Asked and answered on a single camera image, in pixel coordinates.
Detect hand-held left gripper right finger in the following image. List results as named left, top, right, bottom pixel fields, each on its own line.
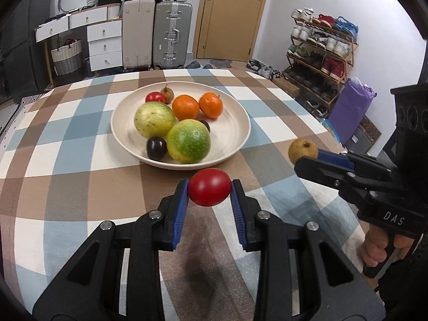
left=232, top=179, right=387, bottom=321

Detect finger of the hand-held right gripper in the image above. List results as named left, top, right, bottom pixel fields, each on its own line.
left=294, top=156, right=375, bottom=208
left=317, top=149, right=356, bottom=171

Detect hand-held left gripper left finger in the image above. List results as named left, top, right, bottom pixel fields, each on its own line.
left=32, top=179, right=189, bottom=321

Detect small brown round fruit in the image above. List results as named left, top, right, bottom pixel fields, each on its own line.
left=288, top=138, right=319, bottom=166

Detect green and yellow citrus fruit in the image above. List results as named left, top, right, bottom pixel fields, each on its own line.
left=167, top=119, right=211, bottom=164

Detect cream round plate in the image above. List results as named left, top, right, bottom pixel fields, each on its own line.
left=110, top=83, right=251, bottom=169

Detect pale yellow-green citrus fruit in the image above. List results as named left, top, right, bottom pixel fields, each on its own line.
left=134, top=102, right=177, bottom=139

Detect orange mandarin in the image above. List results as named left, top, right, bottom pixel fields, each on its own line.
left=172, top=94, right=200, bottom=121
left=199, top=93, right=223, bottom=119

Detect brown round fruit with stem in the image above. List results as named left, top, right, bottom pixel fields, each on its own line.
left=160, top=84, right=175, bottom=104

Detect person's right hand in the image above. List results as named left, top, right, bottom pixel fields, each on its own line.
left=362, top=223, right=417, bottom=268

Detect blue plastic bag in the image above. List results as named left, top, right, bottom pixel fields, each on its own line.
left=321, top=118, right=345, bottom=148

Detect dark door mat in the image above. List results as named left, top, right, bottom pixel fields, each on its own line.
left=344, top=115, right=382, bottom=154

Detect purple bag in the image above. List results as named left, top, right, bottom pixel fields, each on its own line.
left=328, top=78, right=377, bottom=137

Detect wooden shoe rack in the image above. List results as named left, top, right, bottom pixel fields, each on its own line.
left=284, top=7, right=359, bottom=117

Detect brown cardboard box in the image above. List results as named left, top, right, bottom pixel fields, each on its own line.
left=272, top=78, right=300, bottom=98

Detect rows of sneakers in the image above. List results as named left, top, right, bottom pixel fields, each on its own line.
left=288, top=7, right=358, bottom=77

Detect scattered shoes pile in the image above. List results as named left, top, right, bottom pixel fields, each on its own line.
left=247, top=58, right=281, bottom=80

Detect wooden door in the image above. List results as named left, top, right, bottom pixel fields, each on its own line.
left=196, top=0, right=271, bottom=62

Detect silver suitcase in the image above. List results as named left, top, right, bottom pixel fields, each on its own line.
left=152, top=1, right=193, bottom=69

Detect white desk with drawers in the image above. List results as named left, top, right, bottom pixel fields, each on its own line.
left=35, top=3, right=124, bottom=72

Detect beige suitcase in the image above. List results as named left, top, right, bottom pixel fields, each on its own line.
left=121, top=0, right=156, bottom=69

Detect grey white woven basket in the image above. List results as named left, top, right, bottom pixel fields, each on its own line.
left=50, top=38, right=83, bottom=76

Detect dark grey fridge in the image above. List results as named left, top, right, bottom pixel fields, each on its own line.
left=0, top=0, right=56, bottom=104

